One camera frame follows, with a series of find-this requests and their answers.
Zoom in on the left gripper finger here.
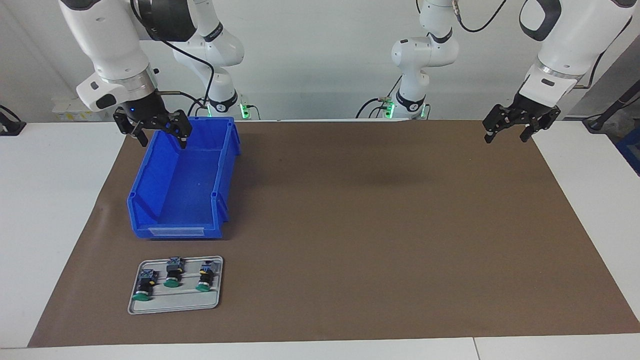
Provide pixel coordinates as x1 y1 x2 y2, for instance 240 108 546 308
520 109 561 143
482 104 516 144

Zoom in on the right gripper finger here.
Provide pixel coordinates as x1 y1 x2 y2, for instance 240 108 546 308
114 109 149 148
159 110 193 150

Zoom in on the green push button switch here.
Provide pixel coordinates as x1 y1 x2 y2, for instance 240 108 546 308
194 260 217 293
163 256 186 289
131 268 161 303

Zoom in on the white cardboard box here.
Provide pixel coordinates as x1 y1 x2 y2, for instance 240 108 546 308
51 96 108 122

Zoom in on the black stand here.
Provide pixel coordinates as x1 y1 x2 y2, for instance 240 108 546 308
582 80 640 133

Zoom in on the blue plastic storage bin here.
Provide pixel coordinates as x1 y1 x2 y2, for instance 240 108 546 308
126 116 242 240

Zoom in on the blue crate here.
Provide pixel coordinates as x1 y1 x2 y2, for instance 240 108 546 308
616 127 640 177

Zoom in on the black table clamp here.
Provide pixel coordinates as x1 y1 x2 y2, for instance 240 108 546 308
0 105 27 137

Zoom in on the grey metal tray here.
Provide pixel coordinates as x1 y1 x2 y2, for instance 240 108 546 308
127 255 224 316

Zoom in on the brown table mat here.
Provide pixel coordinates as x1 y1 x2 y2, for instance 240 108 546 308
27 119 640 349

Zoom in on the black base power cable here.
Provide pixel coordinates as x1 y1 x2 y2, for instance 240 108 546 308
355 96 396 120
186 96 213 120

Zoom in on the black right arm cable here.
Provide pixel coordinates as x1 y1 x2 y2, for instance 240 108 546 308
130 0 217 108

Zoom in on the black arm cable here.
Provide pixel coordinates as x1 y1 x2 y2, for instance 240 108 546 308
130 0 217 108
450 0 633 91

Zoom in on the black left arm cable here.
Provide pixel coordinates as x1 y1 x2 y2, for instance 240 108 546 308
450 0 633 91

